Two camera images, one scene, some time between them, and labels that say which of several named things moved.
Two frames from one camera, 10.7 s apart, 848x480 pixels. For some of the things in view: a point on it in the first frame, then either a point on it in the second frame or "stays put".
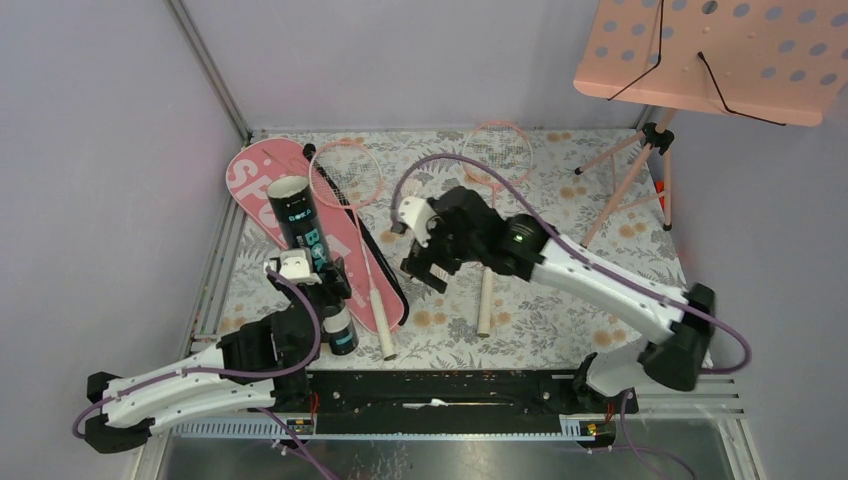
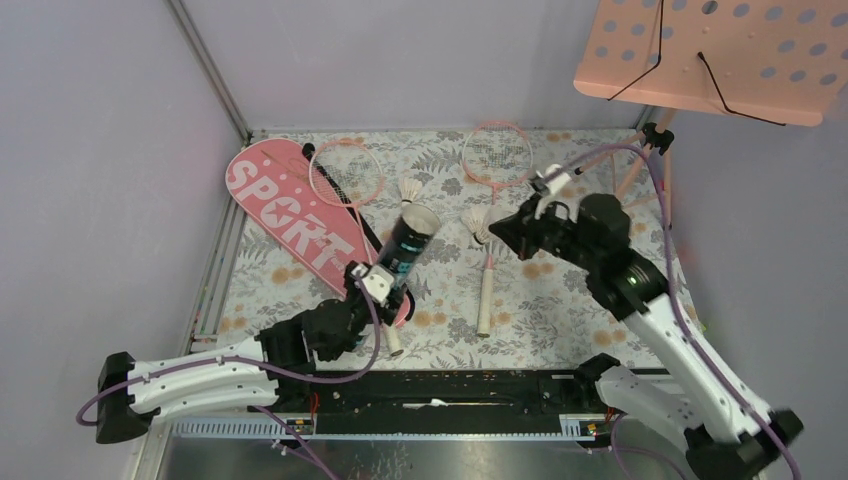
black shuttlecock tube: x=299 y=228 → x=404 y=235
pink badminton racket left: x=350 y=175 stays put
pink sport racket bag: x=251 y=167 stays put
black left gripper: x=338 y=289 → x=387 y=310
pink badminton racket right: x=509 y=147 stays put
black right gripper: x=421 y=260 → x=519 y=229
